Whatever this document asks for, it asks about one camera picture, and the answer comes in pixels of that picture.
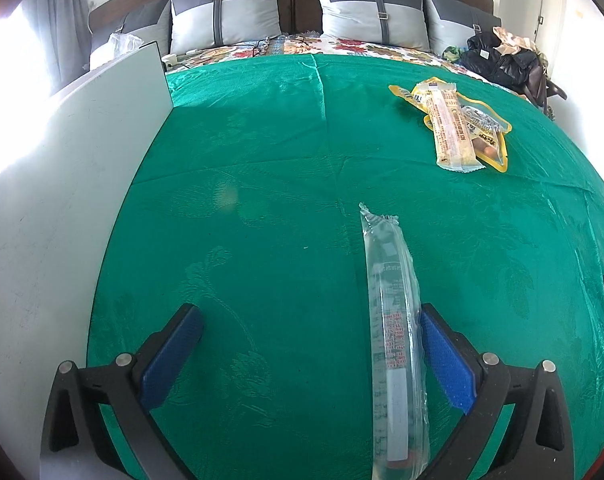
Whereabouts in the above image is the long clear snack tube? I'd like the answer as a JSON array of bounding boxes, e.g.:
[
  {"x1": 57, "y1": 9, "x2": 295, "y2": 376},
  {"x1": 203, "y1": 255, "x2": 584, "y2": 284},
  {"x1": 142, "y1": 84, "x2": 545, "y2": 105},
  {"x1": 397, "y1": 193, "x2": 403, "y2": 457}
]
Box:
[{"x1": 360, "y1": 205, "x2": 430, "y2": 479}]

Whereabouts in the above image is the yellow-edged snack bag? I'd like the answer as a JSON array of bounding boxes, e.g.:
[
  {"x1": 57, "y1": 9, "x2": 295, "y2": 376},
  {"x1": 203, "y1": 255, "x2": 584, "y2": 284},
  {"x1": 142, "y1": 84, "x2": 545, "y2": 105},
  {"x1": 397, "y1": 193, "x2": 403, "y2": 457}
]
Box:
[{"x1": 388, "y1": 77, "x2": 511, "y2": 174}]

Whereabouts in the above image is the white cardboard box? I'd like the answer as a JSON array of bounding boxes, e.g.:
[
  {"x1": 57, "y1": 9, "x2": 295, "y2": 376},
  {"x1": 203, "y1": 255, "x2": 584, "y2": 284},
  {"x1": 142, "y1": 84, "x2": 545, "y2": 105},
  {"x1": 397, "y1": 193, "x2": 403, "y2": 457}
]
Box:
[{"x1": 0, "y1": 44, "x2": 173, "y2": 479}]

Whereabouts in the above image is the beige long snack packet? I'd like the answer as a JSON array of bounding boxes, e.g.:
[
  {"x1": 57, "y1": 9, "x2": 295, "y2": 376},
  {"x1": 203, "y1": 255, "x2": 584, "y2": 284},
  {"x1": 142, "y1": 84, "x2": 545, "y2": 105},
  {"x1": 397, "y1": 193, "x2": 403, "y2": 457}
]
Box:
[{"x1": 412, "y1": 80, "x2": 483, "y2": 174}]

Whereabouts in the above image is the far right grey pillow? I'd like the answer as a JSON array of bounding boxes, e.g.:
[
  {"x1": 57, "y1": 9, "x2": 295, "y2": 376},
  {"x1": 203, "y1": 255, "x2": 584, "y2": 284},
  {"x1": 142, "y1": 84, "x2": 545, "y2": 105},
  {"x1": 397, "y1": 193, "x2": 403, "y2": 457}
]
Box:
[{"x1": 424, "y1": 0, "x2": 502, "y2": 56}]

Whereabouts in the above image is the grey pillow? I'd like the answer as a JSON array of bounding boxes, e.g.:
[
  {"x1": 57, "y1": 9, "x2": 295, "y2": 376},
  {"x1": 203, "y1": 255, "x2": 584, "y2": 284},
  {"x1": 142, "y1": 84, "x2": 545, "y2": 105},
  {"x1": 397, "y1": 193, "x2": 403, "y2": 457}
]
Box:
[
  {"x1": 319, "y1": 0, "x2": 429, "y2": 51},
  {"x1": 171, "y1": 0, "x2": 281, "y2": 54},
  {"x1": 424, "y1": 0, "x2": 502, "y2": 56},
  {"x1": 89, "y1": 0, "x2": 172, "y2": 70}
]

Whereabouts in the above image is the clear plastic bag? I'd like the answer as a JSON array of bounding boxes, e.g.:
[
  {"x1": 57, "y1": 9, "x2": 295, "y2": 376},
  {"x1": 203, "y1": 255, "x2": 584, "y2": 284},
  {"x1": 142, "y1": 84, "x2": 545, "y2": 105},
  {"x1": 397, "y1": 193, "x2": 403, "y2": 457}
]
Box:
[{"x1": 104, "y1": 32, "x2": 144, "y2": 60}]

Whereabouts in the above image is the far left grey pillow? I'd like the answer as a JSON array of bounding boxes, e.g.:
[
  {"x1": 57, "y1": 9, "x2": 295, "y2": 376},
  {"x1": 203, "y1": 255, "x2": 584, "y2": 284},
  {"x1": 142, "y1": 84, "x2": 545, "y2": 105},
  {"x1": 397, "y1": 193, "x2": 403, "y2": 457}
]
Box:
[{"x1": 89, "y1": 0, "x2": 172, "y2": 70}]

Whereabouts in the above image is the floral sofa cover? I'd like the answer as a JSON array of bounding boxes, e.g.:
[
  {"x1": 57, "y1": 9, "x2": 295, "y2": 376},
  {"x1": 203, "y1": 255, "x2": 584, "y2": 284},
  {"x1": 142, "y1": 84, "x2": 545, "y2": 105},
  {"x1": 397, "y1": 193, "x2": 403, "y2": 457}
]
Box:
[{"x1": 161, "y1": 32, "x2": 498, "y2": 88}]

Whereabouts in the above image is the grey curtain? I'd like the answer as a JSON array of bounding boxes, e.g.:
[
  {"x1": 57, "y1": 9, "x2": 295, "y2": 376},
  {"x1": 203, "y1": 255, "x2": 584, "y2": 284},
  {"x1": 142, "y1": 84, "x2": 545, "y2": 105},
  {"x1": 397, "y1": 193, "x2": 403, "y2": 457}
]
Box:
[{"x1": 22, "y1": 0, "x2": 90, "y2": 93}]

